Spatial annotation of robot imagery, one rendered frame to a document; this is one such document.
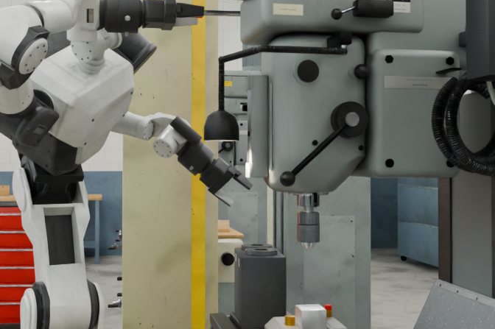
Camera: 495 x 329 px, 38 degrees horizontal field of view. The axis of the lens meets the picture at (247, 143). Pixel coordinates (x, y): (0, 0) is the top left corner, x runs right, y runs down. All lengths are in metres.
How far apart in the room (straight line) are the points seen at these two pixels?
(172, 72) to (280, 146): 1.83
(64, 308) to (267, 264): 0.53
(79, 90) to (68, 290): 0.52
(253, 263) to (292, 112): 0.62
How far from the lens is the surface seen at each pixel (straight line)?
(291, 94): 1.41
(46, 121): 1.65
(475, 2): 1.31
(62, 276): 1.91
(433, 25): 1.52
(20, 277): 6.02
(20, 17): 1.40
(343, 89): 1.44
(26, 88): 1.51
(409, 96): 1.46
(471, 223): 1.66
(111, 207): 10.46
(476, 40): 1.30
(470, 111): 1.66
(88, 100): 1.70
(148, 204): 3.18
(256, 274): 1.93
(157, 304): 3.24
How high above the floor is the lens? 1.38
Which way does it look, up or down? 1 degrees up
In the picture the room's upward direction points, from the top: straight up
